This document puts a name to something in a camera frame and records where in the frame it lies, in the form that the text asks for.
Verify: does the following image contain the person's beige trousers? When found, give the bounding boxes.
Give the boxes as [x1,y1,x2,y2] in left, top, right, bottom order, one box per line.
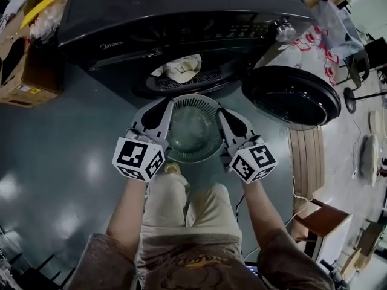
[140,173,242,244]

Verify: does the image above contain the round black washing machine door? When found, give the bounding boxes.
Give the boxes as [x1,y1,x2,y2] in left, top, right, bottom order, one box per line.
[241,65,342,132]

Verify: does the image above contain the person's right forearm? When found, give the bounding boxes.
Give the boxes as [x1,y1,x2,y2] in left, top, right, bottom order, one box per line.
[241,178,296,249]

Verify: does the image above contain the person's brown printed t-shirt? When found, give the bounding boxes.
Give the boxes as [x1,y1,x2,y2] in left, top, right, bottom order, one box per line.
[71,228,336,290]

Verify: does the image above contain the black bin with yellow lid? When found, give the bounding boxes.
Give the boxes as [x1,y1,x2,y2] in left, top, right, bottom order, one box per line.
[20,0,75,47]

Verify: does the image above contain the black washing machine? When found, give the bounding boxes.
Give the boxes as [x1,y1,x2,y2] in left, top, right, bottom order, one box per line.
[57,0,317,101]

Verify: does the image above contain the round beige cushion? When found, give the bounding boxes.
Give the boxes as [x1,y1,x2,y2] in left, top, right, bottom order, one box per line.
[368,110,385,132]

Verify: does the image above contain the white pink cloth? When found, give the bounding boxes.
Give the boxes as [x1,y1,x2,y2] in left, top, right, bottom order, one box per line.
[0,0,37,27]

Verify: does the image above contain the person's yellow shoe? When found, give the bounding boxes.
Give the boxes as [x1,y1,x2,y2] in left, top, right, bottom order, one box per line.
[164,161,182,175]

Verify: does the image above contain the person's left forearm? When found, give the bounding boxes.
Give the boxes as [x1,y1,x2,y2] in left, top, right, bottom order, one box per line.
[105,176,151,265]

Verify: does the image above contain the pale green laundry basket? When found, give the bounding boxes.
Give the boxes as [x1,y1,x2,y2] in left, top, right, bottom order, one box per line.
[164,94,226,164]

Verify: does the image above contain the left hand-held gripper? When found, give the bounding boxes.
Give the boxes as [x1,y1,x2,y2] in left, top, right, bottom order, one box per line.
[112,98,175,183]

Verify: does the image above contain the white cable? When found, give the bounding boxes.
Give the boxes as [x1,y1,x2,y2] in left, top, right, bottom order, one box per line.
[291,175,317,220]

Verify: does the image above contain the black cable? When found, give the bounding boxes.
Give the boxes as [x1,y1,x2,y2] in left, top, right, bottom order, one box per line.
[235,192,247,222]

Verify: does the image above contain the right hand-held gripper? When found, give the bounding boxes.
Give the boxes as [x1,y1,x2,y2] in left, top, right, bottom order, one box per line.
[215,107,278,185]

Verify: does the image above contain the black chair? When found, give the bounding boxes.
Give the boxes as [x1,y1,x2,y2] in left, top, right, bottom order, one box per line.
[343,37,371,88]

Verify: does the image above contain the black standing fan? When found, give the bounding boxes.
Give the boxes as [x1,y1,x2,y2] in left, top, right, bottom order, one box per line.
[343,86,387,114]

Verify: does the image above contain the pile of red label bags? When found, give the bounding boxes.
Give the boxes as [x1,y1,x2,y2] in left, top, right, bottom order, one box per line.
[291,24,341,87]

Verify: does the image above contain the oblong beige cushion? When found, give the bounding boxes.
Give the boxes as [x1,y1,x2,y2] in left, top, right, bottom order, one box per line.
[359,134,380,187]

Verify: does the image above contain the brown cardboard box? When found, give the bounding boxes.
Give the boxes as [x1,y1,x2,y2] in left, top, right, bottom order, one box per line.
[0,0,65,108]

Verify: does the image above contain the white top wooden table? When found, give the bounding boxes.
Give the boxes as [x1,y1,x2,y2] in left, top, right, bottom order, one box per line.
[293,198,354,264]

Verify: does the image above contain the cream clothes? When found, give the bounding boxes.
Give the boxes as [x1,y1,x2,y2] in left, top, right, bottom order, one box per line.
[163,54,203,84]

